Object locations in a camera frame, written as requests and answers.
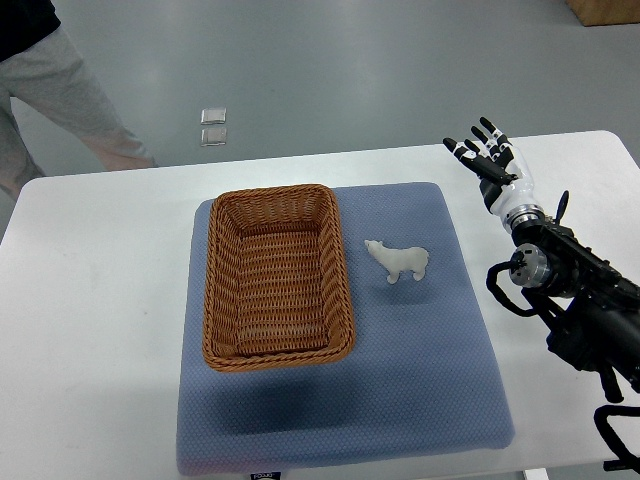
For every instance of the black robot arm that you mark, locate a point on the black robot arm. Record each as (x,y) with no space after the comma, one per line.
(589,308)

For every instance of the upper silver floor plate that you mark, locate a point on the upper silver floor plate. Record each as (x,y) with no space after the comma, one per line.
(213,115)

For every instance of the wooden box corner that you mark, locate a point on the wooden box corner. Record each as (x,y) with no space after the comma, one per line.
(605,12)

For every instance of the blue quilted mat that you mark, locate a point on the blue quilted mat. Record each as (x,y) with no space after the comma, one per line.
(422,378)

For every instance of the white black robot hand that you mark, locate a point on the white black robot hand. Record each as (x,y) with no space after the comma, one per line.
(506,184)

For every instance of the white toy polar bear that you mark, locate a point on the white toy polar bear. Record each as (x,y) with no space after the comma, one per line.
(395,261)

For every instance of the silver floor plate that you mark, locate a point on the silver floor plate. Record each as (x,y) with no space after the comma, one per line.
(213,136)
(213,115)

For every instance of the lower silver floor plate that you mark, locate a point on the lower silver floor plate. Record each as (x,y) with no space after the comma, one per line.
(213,136)

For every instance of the brown wicker basket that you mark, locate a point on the brown wicker basket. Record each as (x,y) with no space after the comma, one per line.
(276,291)

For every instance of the person in grey trousers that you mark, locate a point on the person in grey trousers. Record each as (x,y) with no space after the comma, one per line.
(41,67)

